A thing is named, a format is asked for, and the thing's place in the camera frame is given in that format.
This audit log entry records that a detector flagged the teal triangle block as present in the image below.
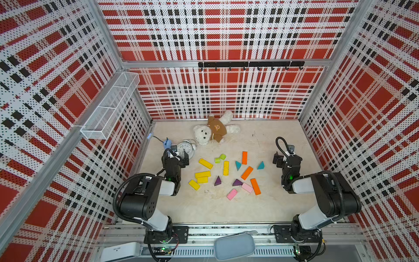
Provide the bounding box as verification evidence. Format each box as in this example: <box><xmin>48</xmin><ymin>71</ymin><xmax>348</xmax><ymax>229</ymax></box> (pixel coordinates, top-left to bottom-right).
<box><xmin>257</xmin><ymin>161</ymin><xmax>265</xmax><ymax>170</ymax></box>
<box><xmin>235</xmin><ymin>161</ymin><xmax>242</xmax><ymax>171</ymax></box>

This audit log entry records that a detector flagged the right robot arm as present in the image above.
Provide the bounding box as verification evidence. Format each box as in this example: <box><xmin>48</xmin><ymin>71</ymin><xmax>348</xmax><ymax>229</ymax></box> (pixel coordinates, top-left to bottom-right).
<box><xmin>273</xmin><ymin>136</ymin><xmax>362</xmax><ymax>243</ymax></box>

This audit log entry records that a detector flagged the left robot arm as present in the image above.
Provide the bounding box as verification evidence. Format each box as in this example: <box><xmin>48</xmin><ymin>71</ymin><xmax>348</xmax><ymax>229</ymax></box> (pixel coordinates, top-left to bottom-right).
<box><xmin>112</xmin><ymin>148</ymin><xmax>190</xmax><ymax>245</ymax></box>

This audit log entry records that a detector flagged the white alarm clock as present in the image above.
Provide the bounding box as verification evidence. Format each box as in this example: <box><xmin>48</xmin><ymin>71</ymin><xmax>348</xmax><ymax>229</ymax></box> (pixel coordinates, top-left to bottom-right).
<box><xmin>176</xmin><ymin>139</ymin><xmax>196</xmax><ymax>159</ymax></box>

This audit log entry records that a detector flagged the yellow long block middle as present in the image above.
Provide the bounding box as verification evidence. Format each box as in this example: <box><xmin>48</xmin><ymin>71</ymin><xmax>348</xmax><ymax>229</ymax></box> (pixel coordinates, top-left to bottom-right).
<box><xmin>195</xmin><ymin>171</ymin><xmax>211</xmax><ymax>179</ymax></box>

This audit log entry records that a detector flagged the yellow small block left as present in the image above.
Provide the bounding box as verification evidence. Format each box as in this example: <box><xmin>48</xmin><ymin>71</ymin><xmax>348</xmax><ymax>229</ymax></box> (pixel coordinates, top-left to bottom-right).
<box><xmin>189</xmin><ymin>180</ymin><xmax>200</xmax><ymax>191</ymax></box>

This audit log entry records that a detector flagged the yellow long block upper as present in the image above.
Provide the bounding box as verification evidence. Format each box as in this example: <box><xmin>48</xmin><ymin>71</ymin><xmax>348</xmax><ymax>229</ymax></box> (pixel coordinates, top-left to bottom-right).
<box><xmin>199</xmin><ymin>158</ymin><xmax>213</xmax><ymax>170</ymax></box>

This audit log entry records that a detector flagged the yellow short block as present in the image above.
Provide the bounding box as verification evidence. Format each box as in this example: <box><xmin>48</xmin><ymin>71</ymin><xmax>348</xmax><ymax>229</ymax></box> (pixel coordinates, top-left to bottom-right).
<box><xmin>196</xmin><ymin>177</ymin><xmax>208</xmax><ymax>184</ymax></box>

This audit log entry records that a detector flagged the orange block lower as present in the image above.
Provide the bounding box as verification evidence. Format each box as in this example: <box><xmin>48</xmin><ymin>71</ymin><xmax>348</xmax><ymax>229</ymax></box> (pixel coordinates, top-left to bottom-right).
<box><xmin>251</xmin><ymin>179</ymin><xmax>261</xmax><ymax>195</ymax></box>

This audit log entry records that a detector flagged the orange block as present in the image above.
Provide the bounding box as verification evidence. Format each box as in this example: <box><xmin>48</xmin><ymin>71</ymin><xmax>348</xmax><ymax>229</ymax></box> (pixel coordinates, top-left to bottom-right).
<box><xmin>251</xmin><ymin>179</ymin><xmax>261</xmax><ymax>195</ymax></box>
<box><xmin>241</xmin><ymin>167</ymin><xmax>254</xmax><ymax>180</ymax></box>
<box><xmin>242</xmin><ymin>151</ymin><xmax>248</xmax><ymax>165</ymax></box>

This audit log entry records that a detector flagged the orange block middle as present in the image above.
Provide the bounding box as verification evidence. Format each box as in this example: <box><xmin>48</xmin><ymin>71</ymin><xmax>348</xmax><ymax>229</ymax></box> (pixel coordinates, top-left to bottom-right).
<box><xmin>241</xmin><ymin>167</ymin><xmax>254</xmax><ymax>180</ymax></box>

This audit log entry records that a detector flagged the orange block top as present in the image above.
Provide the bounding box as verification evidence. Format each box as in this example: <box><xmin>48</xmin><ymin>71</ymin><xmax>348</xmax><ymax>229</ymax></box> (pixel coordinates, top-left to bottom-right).
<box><xmin>242</xmin><ymin>151</ymin><xmax>248</xmax><ymax>165</ymax></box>

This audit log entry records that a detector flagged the purple triangle block left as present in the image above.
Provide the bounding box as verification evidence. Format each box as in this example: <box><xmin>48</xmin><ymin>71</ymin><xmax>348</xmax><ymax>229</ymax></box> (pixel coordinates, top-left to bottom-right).
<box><xmin>214</xmin><ymin>176</ymin><xmax>222</xmax><ymax>186</ymax></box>

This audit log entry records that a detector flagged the purple triangle block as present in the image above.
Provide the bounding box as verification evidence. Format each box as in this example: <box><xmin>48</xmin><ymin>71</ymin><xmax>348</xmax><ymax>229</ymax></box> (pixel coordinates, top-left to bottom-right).
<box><xmin>232</xmin><ymin>179</ymin><xmax>243</xmax><ymax>187</ymax></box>
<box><xmin>214</xmin><ymin>176</ymin><xmax>222</xmax><ymax>186</ymax></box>

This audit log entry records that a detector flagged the pink block right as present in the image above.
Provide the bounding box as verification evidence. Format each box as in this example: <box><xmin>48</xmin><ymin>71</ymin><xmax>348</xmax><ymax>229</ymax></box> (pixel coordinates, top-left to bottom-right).
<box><xmin>241</xmin><ymin>183</ymin><xmax>254</xmax><ymax>193</ymax></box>

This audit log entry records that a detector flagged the pink block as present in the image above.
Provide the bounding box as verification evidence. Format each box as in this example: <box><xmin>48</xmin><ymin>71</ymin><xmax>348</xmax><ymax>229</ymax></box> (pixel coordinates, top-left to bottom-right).
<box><xmin>227</xmin><ymin>189</ymin><xmax>238</xmax><ymax>200</ymax></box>
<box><xmin>241</xmin><ymin>183</ymin><xmax>254</xmax><ymax>193</ymax></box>

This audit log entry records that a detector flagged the yellow upright long block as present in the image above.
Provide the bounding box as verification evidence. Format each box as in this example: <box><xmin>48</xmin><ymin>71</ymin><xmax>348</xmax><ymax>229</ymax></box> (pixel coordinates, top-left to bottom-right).
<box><xmin>223</xmin><ymin>161</ymin><xmax>230</xmax><ymax>176</ymax></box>

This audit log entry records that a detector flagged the white teddy bear brown shirt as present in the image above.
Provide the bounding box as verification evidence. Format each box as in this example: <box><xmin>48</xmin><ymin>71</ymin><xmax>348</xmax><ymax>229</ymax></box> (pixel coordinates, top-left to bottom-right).
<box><xmin>193</xmin><ymin>110</ymin><xmax>241</xmax><ymax>146</ymax></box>

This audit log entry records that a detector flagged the purple triangle block right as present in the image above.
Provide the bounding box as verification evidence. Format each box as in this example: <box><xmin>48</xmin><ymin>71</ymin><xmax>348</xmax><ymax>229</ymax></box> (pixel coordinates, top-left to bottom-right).
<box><xmin>232</xmin><ymin>179</ymin><xmax>243</xmax><ymax>187</ymax></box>

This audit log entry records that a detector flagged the pink block lower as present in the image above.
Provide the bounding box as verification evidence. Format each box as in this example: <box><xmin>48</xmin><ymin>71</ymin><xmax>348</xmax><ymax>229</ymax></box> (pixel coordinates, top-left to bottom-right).
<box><xmin>227</xmin><ymin>189</ymin><xmax>238</xmax><ymax>200</ymax></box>

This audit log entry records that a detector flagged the grey pouch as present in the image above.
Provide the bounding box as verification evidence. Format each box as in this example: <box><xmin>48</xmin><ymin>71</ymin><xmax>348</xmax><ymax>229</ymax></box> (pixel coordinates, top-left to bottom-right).
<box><xmin>214</xmin><ymin>232</ymin><xmax>256</xmax><ymax>261</ymax></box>

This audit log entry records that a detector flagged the white box device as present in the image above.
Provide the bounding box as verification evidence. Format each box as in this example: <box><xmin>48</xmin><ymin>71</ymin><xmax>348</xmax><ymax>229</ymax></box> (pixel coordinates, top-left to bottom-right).
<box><xmin>100</xmin><ymin>242</ymin><xmax>141</xmax><ymax>262</ymax></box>

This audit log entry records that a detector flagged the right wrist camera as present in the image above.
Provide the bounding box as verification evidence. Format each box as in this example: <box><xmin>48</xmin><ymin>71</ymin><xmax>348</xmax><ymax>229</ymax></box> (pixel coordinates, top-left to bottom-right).
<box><xmin>287</xmin><ymin>145</ymin><xmax>295</xmax><ymax>155</ymax></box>

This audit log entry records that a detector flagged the blue cable connector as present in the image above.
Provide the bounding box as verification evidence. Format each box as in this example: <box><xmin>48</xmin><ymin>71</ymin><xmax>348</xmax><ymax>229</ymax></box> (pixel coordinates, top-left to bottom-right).
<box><xmin>163</xmin><ymin>138</ymin><xmax>172</xmax><ymax>150</ymax></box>

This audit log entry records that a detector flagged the white wire mesh basket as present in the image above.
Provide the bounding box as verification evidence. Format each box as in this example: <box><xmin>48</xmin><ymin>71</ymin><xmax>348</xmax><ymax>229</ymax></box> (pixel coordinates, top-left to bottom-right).
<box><xmin>81</xmin><ymin>72</ymin><xmax>139</xmax><ymax>140</ymax></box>

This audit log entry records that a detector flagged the black hook rail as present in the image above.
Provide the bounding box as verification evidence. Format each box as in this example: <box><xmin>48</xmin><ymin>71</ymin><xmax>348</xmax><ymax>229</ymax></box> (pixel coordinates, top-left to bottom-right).
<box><xmin>197</xmin><ymin>61</ymin><xmax>306</xmax><ymax>69</ymax></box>

